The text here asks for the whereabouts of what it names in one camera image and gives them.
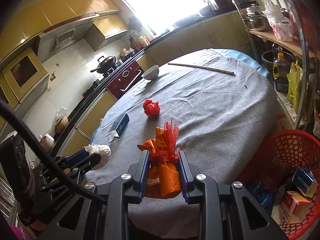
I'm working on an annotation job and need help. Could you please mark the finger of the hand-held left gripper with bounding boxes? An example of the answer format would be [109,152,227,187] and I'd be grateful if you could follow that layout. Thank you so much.
[61,148,91,170]
[74,153,102,177]

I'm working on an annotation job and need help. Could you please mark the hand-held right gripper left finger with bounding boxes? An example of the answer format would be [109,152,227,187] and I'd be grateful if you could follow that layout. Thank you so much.
[37,150,151,240]

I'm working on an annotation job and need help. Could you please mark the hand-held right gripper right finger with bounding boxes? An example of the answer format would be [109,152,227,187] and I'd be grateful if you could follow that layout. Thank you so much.
[176,150,288,240]

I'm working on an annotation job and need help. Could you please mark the orange snack packet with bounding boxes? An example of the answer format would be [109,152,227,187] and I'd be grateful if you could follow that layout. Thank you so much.
[137,127,182,198]

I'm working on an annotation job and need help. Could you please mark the white plastic bag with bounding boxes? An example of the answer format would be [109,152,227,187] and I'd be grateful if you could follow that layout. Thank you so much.
[263,0,296,42]
[84,144,112,171]

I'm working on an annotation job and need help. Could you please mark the red plastic wrapper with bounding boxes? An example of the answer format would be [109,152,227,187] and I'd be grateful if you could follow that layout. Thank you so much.
[149,119,181,164]

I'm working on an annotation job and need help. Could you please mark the blue plastic bag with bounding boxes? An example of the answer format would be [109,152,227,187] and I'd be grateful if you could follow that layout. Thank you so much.
[247,179,275,212]

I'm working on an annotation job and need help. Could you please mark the black plastic bag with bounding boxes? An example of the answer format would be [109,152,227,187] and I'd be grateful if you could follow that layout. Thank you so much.
[273,176,300,205]

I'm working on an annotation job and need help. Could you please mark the red plastic basket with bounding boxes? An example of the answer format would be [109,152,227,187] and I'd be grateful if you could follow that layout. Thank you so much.
[237,129,320,240]

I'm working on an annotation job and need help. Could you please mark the orange white carton box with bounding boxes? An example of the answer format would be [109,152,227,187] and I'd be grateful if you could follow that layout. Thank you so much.
[279,191,312,225]

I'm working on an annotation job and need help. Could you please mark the blue carton box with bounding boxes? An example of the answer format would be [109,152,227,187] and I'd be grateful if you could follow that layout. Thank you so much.
[291,166,318,198]
[108,113,130,138]

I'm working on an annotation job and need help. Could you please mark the brown clay pot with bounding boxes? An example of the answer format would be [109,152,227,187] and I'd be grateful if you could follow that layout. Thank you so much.
[54,114,69,134]

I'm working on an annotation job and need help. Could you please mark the black kitchen countertop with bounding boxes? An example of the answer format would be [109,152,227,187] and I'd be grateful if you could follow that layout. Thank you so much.
[47,46,150,155]

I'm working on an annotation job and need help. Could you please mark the crumpled red plastic bag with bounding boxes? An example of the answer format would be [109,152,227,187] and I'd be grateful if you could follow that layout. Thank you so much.
[143,99,161,117]

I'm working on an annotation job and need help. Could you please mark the grey tablecloth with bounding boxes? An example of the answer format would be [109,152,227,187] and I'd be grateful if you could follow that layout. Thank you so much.
[91,49,276,238]

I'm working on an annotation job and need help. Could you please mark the maroon oven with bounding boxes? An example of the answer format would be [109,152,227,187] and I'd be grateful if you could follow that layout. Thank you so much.
[105,60,143,101]

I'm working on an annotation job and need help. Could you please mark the white bowl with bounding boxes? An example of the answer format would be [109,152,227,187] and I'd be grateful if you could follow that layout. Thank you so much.
[141,65,160,81]

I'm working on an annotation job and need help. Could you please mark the yellow framed cabinet door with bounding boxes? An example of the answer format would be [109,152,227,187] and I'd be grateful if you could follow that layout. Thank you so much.
[2,47,48,103]

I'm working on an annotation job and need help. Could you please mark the black wok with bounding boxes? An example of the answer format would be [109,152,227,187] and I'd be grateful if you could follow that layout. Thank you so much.
[90,55,117,74]

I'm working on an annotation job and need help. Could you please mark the long wooden stick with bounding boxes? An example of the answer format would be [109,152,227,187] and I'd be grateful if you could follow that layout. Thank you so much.
[167,62,235,75]

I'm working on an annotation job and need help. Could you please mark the range hood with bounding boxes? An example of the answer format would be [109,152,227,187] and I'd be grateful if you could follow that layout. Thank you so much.
[37,14,101,63]

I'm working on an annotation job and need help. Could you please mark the white red cardboard box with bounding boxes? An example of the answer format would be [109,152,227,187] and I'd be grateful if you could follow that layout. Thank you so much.
[276,89,298,131]

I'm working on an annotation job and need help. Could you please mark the orange bottles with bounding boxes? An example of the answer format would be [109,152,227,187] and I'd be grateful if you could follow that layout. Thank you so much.
[138,35,151,47]

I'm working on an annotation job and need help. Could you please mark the yellow plastic bag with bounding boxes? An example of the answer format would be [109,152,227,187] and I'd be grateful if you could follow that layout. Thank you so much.
[287,59,305,117]

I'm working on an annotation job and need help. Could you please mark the cooking oil bottle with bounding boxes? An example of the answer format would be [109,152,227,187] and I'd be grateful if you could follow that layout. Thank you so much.
[272,52,291,86]

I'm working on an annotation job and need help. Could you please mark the bright window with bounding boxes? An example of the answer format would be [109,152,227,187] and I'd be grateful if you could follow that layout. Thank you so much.
[106,0,208,37]

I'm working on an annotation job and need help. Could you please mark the steel cooking pot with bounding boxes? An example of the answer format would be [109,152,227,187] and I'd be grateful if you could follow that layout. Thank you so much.
[243,3,272,32]

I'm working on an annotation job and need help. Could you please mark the metal storage rack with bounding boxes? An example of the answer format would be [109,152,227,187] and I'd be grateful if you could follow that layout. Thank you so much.
[229,0,320,140]

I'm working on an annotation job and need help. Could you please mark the white plastic bag on shelf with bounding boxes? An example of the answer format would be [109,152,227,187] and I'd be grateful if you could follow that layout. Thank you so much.
[263,0,296,42]

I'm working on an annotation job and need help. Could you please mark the black cable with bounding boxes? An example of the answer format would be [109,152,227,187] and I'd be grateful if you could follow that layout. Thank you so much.
[0,100,108,205]

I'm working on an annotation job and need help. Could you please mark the yellow wall cabinets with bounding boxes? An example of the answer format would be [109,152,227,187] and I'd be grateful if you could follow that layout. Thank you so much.
[0,0,131,63]

